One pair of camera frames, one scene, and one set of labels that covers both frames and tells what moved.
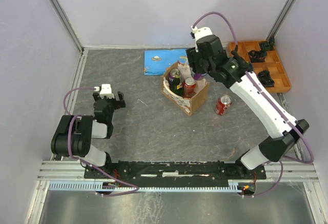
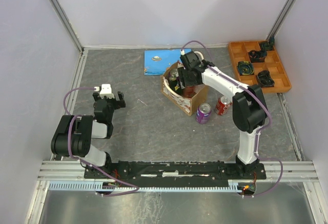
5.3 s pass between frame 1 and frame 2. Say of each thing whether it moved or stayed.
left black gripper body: stayed
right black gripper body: moved
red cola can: stayed
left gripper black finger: stayed
